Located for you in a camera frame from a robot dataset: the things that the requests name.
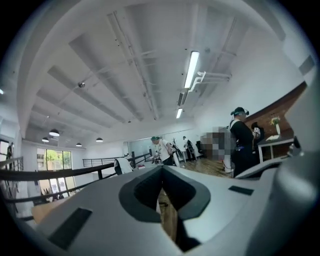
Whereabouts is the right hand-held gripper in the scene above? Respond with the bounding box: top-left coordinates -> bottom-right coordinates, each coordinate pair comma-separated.
234,149 -> 301,180

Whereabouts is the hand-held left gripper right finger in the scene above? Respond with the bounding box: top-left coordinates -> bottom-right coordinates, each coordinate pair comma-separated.
162,164 -> 276,256

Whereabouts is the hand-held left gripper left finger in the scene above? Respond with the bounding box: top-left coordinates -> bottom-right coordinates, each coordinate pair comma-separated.
34,164 -> 184,256

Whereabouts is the dark-topped white table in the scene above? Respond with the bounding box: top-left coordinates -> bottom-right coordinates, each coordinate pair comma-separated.
256,134 -> 296,164

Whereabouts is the white cloth over chair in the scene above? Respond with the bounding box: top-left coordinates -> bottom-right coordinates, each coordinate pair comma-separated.
114,157 -> 134,176

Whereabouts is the white vase with yellow flowers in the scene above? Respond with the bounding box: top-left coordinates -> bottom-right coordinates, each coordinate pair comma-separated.
269,116 -> 283,138

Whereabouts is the black metal railing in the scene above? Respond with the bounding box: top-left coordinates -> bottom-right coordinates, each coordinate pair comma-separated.
0,151 -> 154,222

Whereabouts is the large window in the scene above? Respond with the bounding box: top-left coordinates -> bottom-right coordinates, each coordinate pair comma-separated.
36,147 -> 74,171

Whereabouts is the ceiling air vent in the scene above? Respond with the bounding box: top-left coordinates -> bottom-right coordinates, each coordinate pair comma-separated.
176,90 -> 189,107

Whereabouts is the white ceiling pipe bracket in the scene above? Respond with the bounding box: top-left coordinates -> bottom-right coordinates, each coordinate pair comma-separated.
187,70 -> 231,94

